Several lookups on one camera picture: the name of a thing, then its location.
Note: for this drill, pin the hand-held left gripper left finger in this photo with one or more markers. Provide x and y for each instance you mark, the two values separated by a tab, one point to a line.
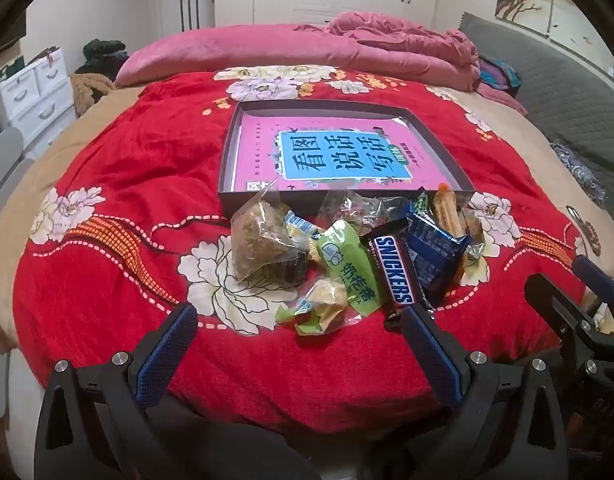
167	355

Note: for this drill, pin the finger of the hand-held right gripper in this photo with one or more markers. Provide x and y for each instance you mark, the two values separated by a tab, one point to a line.
557	305
597	275

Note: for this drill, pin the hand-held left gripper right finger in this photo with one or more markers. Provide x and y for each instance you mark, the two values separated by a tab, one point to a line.
437	360

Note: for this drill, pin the pale yellow snack packet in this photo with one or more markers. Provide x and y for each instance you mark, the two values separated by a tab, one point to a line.
476	260

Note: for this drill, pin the brown chocolate bar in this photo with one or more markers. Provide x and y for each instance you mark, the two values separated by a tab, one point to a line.
392	270

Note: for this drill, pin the blue cookie packet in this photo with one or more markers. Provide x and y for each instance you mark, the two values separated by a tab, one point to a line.
434	255

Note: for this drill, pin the light green snack packet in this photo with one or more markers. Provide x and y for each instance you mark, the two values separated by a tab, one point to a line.
342	265

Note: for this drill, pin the orange rice cracker packet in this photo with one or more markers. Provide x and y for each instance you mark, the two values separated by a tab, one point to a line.
447	212

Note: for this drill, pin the green pastry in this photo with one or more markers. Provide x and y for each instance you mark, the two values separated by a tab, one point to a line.
259	240

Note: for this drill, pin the dark green pea snack packet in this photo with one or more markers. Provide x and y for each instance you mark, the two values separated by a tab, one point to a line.
420	203

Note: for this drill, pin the brown pastry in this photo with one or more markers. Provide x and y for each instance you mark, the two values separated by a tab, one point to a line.
352	210

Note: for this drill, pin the small blue white candy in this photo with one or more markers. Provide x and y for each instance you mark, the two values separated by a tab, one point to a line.
299	222

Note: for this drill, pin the grey shallow cardboard box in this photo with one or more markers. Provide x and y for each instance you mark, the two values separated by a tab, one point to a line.
227	160

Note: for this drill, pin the silver metal object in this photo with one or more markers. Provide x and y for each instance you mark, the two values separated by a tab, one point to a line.
576	214

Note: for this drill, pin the dark patterned cloth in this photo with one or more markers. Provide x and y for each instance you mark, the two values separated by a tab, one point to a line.
577	175

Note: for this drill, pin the red floral blanket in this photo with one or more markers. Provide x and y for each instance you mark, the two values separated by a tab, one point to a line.
137	200

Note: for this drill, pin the grey quilted headboard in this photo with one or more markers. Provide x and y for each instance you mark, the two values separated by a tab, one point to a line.
562	75

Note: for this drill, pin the blue purple cloth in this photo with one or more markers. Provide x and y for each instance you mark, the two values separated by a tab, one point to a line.
499	72

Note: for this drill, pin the pink book with blue panel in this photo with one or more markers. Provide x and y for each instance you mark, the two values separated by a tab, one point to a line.
267	140

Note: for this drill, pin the brown fuzzy cloth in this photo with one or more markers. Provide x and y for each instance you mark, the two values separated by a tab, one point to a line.
89	90

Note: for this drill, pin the white drawer cabinet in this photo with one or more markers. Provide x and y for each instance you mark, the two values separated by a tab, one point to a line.
34	100

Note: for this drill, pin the crumpled pink quilt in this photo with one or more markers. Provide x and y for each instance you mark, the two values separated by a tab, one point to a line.
417	45

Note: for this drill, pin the long pink pillow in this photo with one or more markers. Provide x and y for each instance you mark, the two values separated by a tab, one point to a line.
227	50

